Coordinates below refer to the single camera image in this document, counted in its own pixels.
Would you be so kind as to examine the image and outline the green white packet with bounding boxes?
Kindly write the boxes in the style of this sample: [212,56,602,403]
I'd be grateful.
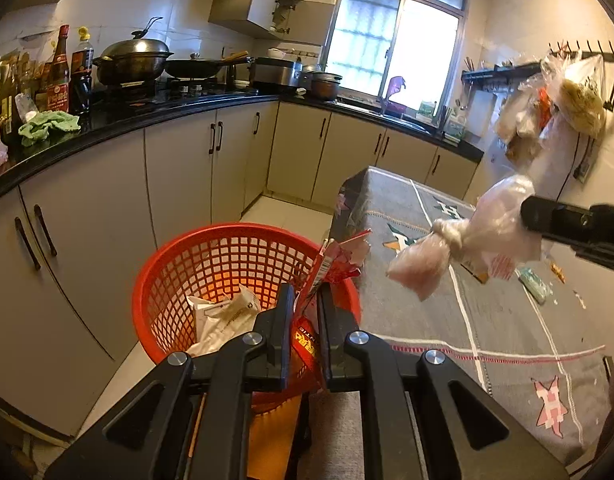
[517,266,548,305]

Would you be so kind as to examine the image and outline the beige corner wall cabinet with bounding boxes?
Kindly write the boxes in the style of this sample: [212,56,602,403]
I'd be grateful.
[209,0,338,46]

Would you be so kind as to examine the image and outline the cluster of condiment bottles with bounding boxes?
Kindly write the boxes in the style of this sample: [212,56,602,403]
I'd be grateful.
[0,52,50,131]

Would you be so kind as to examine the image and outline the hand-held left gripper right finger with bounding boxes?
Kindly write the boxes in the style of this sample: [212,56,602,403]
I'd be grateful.
[317,284,570,480]

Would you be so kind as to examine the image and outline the red plastic mesh basket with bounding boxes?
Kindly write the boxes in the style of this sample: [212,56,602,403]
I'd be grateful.
[132,222,363,413]

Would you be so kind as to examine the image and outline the red label sauce bottle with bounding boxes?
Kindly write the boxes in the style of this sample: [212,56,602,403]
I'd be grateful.
[44,24,70,113]

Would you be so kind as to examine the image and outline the knotted pinkish plastic bag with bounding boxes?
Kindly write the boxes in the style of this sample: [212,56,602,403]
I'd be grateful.
[387,175,543,302]

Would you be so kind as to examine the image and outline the silver rice cooker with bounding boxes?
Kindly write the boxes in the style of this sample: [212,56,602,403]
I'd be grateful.
[249,57,298,88]

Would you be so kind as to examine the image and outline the green cloth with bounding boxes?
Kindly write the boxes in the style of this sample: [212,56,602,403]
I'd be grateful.
[18,110,82,148]

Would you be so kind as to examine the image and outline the beige base cabinets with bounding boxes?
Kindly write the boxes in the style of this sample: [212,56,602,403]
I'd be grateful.
[0,100,485,441]

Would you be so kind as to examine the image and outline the black frying pan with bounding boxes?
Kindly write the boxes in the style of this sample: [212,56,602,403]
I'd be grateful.
[164,52,253,81]

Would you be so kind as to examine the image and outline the brown pot with lid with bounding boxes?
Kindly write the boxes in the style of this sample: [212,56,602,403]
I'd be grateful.
[307,71,344,101]

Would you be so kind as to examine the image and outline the kitchen window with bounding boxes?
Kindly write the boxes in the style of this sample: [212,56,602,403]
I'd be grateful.
[324,0,473,116]

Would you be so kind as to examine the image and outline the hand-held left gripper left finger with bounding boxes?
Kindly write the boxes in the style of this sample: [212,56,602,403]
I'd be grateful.
[44,284,296,480]

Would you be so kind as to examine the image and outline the steel sink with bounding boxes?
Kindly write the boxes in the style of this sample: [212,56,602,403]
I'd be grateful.
[337,100,438,133]

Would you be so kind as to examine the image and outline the steel wok with lid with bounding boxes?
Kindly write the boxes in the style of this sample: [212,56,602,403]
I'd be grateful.
[92,16,175,86]

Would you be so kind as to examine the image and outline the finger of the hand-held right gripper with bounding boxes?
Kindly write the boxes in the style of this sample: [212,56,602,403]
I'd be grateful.
[520,195,614,277]

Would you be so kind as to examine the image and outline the crumpled white paper packaging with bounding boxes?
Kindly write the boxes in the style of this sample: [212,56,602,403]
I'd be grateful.
[186,285,263,358]

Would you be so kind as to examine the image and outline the dark bottle yellow cap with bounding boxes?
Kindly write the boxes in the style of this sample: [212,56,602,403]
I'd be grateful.
[69,26,95,116]

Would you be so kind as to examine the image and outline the red snack wrapper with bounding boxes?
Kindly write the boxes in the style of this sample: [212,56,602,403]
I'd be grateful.
[289,230,373,391]

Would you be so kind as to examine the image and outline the purple cloth on faucet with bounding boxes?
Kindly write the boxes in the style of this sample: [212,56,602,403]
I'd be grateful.
[387,76,407,111]

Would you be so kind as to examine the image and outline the green white carton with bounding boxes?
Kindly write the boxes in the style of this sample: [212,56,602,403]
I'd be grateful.
[444,107,468,141]

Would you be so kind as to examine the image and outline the hanging plastic food bags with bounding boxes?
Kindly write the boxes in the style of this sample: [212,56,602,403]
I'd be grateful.
[494,55,608,161]

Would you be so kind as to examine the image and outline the black gas stove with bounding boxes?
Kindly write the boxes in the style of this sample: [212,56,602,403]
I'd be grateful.
[94,77,260,108]

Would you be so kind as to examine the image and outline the grey printed tablecloth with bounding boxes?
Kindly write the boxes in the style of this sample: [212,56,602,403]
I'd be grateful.
[307,166,614,480]

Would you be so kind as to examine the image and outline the black wall rack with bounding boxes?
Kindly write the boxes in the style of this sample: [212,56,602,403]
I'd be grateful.
[461,40,614,111]

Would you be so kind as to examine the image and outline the orange flat board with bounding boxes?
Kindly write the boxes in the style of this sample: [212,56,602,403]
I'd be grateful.
[187,395,308,480]

